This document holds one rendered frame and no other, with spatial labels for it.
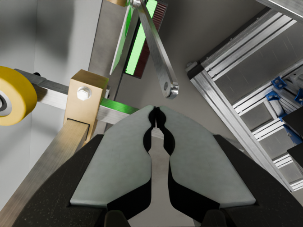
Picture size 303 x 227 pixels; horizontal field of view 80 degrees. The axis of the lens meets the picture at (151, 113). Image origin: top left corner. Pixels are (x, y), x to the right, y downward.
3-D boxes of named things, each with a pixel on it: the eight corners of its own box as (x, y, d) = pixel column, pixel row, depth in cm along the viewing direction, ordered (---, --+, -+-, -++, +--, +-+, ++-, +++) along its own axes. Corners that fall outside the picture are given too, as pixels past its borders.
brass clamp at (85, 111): (112, 79, 32) (106, 90, 28) (96, 136, 39) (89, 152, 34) (77, 66, 31) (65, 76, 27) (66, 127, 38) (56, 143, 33)
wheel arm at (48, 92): (237, 137, 39) (246, 151, 35) (228, 149, 40) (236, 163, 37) (18, 66, 31) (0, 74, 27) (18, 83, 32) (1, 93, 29)
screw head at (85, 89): (93, 88, 28) (90, 91, 27) (90, 100, 29) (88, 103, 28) (79, 83, 27) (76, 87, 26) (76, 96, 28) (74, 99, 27)
